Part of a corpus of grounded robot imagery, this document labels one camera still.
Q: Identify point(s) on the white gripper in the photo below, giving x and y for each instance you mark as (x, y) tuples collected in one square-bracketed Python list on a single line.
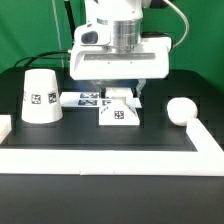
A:
[(118, 51)]

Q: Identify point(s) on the white lamp base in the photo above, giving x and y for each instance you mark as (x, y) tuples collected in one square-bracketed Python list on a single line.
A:
[(119, 108)]

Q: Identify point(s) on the white L-shaped border frame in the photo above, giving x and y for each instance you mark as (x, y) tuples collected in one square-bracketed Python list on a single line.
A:
[(206, 160)]

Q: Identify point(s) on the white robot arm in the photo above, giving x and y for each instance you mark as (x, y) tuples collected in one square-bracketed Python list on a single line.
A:
[(116, 11)]

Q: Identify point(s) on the white marker board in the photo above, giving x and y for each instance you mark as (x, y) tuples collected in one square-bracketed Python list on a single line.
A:
[(84, 99)]

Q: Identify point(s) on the white block left edge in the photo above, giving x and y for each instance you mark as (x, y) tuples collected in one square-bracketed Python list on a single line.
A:
[(5, 126)]

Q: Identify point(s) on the white lamp bulb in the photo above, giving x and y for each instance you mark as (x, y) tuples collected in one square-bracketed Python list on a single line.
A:
[(180, 110)]

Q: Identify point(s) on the white lamp shade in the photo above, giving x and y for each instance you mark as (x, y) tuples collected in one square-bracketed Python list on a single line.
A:
[(41, 103)]

